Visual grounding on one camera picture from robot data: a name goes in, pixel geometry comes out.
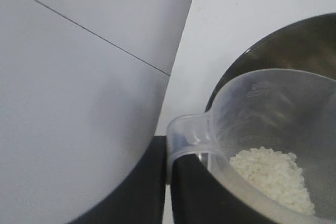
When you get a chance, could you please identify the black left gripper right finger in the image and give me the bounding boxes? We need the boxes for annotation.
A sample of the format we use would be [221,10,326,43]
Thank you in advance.
[170,153,266,224]

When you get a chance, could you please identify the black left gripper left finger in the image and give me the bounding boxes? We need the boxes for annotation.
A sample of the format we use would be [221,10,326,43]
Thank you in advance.
[67,135,167,224]

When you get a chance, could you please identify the white rice grains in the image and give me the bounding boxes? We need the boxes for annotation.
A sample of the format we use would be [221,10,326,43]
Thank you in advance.
[229,147,316,216]

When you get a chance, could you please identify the translucent plastic measuring cup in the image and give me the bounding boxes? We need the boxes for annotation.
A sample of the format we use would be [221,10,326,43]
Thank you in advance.
[166,68,336,224]

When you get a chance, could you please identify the stainless steel mixing bowl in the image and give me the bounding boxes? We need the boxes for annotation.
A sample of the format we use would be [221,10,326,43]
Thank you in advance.
[204,13,336,113]

